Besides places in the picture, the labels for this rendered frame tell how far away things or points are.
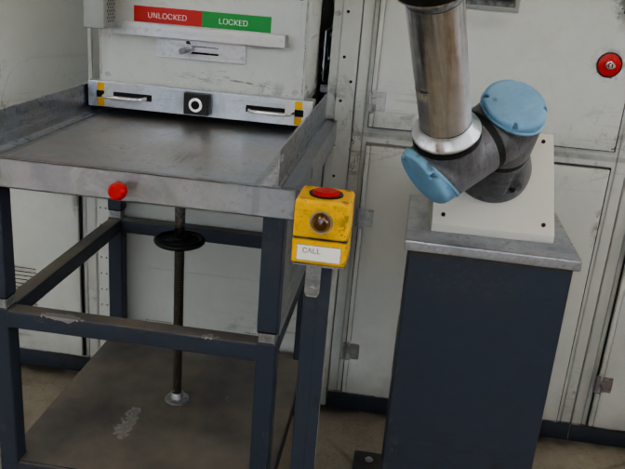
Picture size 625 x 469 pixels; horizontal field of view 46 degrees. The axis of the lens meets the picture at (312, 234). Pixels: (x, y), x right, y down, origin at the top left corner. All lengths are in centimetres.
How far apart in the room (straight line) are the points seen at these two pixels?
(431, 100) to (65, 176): 66
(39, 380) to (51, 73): 92
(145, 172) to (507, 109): 64
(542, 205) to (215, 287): 101
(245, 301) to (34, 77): 81
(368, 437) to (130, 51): 120
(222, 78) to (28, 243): 83
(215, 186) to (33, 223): 103
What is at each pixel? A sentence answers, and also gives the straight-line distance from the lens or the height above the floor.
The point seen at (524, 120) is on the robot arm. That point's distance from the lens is 131.
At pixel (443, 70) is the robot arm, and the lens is 114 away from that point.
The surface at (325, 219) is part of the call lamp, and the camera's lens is 103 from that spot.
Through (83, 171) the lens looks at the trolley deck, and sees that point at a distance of 138.
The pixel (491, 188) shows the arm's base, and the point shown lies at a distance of 145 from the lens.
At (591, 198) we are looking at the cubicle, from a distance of 200.
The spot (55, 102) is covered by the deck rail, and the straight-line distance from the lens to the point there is 173.
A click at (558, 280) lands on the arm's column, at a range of 143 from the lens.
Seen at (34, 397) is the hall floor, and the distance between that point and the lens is 230.
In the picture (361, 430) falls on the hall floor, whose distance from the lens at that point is 216.
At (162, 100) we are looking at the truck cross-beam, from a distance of 180.
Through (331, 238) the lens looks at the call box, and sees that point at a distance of 105.
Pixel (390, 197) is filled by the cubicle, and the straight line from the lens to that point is 195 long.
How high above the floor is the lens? 120
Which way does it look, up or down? 19 degrees down
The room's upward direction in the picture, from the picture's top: 5 degrees clockwise
